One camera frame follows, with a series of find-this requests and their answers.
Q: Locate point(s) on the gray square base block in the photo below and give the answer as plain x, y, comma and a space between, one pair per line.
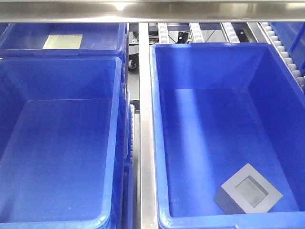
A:
245, 192

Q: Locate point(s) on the blue target bin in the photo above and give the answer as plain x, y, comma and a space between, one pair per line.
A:
216, 108

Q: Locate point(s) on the blue bin front left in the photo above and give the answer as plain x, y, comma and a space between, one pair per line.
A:
61, 142

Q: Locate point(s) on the blue bin back left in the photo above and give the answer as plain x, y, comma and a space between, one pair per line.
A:
28, 39

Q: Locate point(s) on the white paper label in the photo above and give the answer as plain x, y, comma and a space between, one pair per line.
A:
63, 41

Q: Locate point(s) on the white roller conveyor track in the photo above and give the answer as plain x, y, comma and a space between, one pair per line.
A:
283, 50

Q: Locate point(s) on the stainless steel shelf frame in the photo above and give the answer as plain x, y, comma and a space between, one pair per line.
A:
144, 12

